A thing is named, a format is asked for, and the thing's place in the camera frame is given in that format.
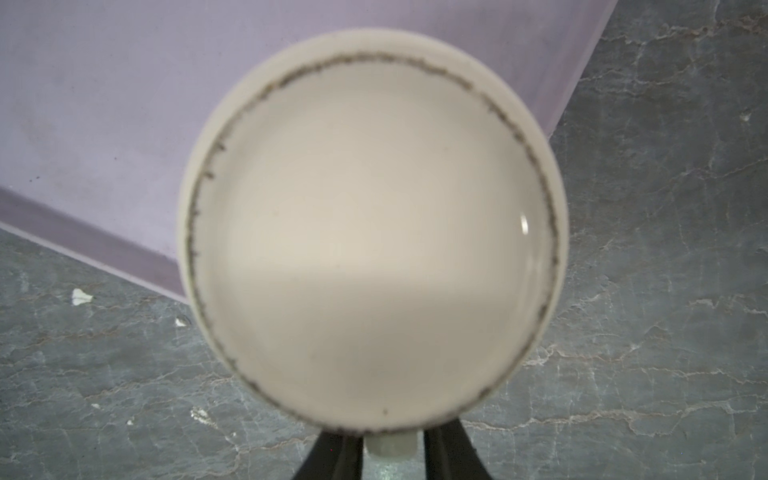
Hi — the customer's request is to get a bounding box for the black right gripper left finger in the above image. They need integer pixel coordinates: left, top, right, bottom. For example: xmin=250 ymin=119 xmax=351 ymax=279
xmin=293 ymin=431 xmax=364 ymax=480

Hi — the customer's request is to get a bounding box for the lavender plastic tray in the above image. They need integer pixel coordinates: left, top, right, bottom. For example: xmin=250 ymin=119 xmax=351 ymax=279
xmin=1 ymin=1 xmax=615 ymax=300

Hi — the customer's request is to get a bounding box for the cream white mug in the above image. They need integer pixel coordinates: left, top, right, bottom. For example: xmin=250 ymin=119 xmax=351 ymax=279
xmin=178 ymin=28 xmax=569 ymax=458

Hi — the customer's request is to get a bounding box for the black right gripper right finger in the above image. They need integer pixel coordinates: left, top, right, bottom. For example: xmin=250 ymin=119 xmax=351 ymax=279
xmin=423 ymin=418 xmax=492 ymax=480

